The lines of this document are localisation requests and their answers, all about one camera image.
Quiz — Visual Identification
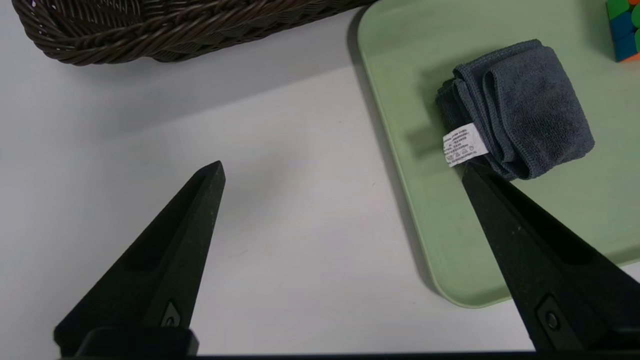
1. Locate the dark grey towel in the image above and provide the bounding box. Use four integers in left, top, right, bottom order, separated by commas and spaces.
435, 39, 596, 181

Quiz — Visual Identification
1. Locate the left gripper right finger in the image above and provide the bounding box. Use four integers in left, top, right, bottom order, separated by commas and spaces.
460, 159, 640, 353

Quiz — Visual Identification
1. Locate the dark brown wicker basket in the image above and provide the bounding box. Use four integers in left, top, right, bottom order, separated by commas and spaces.
11, 0, 381, 67

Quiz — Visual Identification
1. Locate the colourful puzzle cube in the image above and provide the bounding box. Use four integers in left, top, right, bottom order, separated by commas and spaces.
606, 0, 640, 63

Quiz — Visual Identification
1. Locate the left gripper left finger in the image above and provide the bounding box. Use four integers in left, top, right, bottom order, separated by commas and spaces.
52, 160, 227, 358

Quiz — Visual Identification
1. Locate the green plastic tray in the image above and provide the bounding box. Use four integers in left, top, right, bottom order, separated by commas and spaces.
356, 0, 640, 308

